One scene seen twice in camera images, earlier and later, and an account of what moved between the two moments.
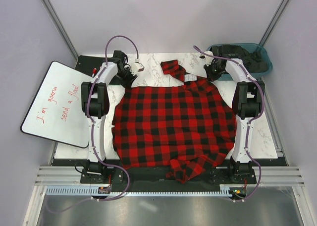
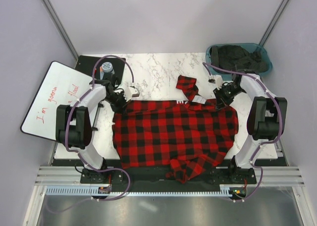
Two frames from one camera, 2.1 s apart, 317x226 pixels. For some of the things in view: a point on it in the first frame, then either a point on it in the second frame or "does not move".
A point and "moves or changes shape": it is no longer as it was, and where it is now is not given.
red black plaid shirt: (186, 125) moves or changes shape
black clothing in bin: (255, 61) does not move
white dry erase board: (56, 111) does not move
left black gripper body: (126, 77) -> (117, 101)
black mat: (86, 64) does not move
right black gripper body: (214, 72) -> (227, 94)
